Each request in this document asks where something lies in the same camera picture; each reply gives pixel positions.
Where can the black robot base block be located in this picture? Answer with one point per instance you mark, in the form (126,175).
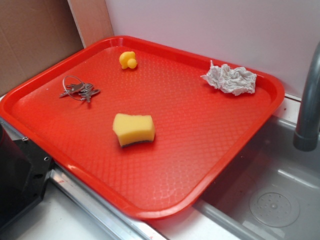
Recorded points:
(24,172)

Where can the yellow rubber duck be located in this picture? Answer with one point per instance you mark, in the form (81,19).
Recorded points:
(128,60)

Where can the red plastic tray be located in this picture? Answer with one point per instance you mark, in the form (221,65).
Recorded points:
(198,129)

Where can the yellow kitchen sponge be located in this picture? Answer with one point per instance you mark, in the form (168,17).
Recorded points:
(131,129)

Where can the crumpled white paper towel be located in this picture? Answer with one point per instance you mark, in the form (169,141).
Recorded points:
(236,81)

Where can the bunch of silver keys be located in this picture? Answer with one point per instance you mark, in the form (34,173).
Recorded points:
(77,89)

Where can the grey toy sink basin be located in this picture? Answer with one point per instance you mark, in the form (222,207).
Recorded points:
(269,159)

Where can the round sink drain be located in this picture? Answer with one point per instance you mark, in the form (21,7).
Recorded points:
(274,207)

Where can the grey faucet spout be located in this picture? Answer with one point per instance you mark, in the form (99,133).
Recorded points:
(308,123)

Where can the brown cardboard panel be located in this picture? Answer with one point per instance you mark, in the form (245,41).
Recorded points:
(36,34)

